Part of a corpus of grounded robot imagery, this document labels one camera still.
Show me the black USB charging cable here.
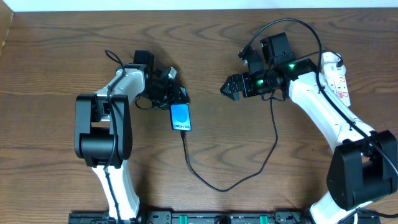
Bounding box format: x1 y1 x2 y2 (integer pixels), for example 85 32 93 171
180 49 344 193

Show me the cardboard panel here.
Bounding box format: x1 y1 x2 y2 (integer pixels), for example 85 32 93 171
0 0 14 54

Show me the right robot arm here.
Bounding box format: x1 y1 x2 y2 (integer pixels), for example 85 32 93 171
220 33 397 223

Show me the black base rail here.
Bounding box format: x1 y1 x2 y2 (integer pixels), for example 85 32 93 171
67 210 381 224

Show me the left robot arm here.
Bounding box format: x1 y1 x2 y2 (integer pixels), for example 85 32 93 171
68 50 189 223

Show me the white USB charger plug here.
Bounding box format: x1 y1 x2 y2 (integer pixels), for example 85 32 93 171
321 52 343 76

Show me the blue Galaxy smartphone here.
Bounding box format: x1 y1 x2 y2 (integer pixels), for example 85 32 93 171
170 104 192 131

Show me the white power strip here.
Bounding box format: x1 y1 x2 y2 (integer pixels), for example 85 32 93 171
323 65 351 107

